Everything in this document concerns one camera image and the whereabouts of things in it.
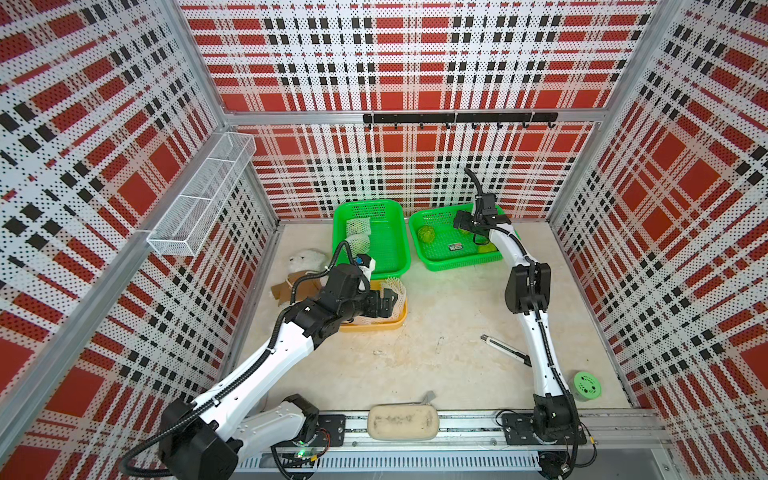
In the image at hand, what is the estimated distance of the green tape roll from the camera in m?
0.77

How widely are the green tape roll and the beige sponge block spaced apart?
0.38m

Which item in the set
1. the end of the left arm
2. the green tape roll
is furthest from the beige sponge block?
the green tape roll

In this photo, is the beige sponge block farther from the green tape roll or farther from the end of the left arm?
the green tape roll

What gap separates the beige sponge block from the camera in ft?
2.36

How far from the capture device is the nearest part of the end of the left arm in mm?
576

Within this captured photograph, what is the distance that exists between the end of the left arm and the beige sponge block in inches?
10.4

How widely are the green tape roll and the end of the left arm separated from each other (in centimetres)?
54
